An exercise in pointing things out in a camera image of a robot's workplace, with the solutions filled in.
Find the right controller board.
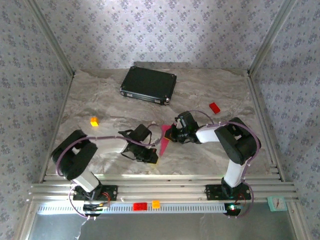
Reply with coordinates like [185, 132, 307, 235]
[223, 202, 243, 217]

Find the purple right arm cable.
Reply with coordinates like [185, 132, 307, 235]
[188, 109, 262, 220]

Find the grey slotted cable duct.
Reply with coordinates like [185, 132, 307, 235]
[37, 202, 242, 215]

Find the aluminium side rail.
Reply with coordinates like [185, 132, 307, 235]
[246, 69, 286, 181]
[38, 72, 76, 183]

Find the black hard case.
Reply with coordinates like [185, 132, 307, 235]
[119, 65, 178, 106]

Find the red toy brick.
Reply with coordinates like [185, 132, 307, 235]
[208, 101, 222, 115]

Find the aluminium corner post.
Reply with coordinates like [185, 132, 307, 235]
[24, 0, 76, 78]
[247, 0, 298, 76]

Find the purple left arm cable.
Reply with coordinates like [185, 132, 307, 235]
[55, 122, 166, 221]

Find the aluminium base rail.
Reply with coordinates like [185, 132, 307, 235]
[27, 173, 300, 205]

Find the pink paper sheet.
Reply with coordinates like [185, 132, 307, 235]
[157, 124, 173, 158]

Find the shiny metal sheet panel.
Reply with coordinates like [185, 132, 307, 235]
[27, 212, 298, 240]

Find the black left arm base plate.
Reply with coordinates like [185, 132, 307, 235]
[72, 184, 119, 202]

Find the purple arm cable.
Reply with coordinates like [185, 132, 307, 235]
[188, 109, 262, 220]
[55, 122, 166, 221]

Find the shiny red rectangular block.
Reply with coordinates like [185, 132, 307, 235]
[132, 201, 148, 212]

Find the small teal clock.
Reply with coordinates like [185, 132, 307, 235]
[266, 195, 288, 213]

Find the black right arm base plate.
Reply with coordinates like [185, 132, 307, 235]
[204, 184, 252, 201]

